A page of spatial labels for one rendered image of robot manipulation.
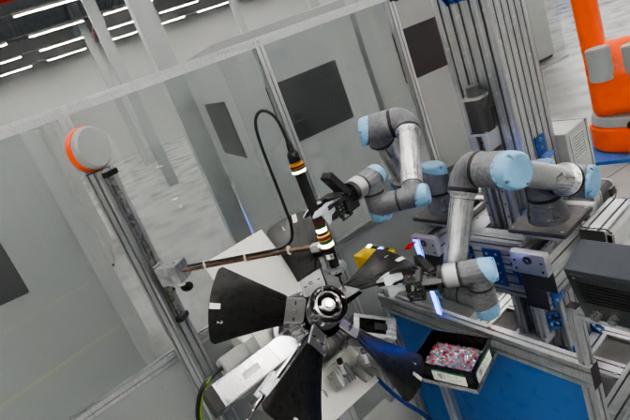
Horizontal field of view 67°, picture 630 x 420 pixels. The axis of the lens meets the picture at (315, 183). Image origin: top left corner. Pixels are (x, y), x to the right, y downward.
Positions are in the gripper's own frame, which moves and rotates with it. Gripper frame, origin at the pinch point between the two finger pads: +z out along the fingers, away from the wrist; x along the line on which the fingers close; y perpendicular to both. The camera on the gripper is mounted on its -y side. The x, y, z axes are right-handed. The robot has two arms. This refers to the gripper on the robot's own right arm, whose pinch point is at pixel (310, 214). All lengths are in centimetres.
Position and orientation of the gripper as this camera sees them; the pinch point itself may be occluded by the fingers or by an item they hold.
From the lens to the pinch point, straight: 146.1
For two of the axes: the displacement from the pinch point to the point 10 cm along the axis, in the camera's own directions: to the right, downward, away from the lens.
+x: -6.8, 0.4, 7.3
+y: 3.4, 9.0, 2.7
